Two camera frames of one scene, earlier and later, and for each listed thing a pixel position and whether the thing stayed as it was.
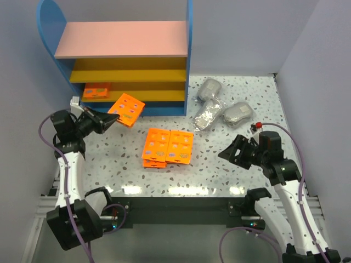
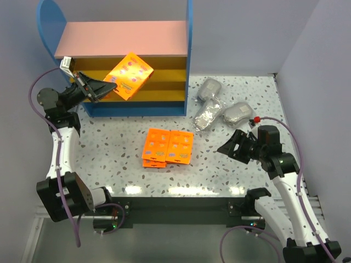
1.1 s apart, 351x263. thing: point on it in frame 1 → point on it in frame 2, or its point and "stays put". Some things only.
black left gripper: (96, 122) → (86, 87)
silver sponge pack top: (209, 89) stays put
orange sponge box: (128, 108) → (130, 74)
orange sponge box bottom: (155, 164) stays put
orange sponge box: (156, 144) stays put
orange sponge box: (180, 147) stays put
